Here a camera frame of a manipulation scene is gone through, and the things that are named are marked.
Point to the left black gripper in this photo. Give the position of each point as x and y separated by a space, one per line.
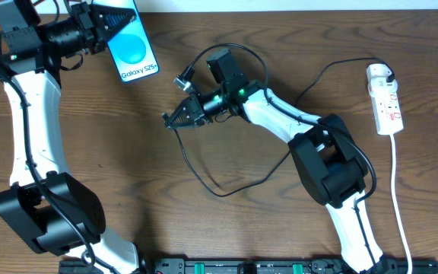
90 29

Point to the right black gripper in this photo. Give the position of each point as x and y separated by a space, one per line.
196 111

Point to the blue Galaxy smartphone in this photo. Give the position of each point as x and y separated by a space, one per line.
130 48

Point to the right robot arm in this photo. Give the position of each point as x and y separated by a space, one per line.
331 167

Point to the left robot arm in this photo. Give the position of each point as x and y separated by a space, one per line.
46 207

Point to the white power strip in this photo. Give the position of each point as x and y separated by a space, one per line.
386 109

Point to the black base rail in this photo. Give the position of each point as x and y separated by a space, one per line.
327 266

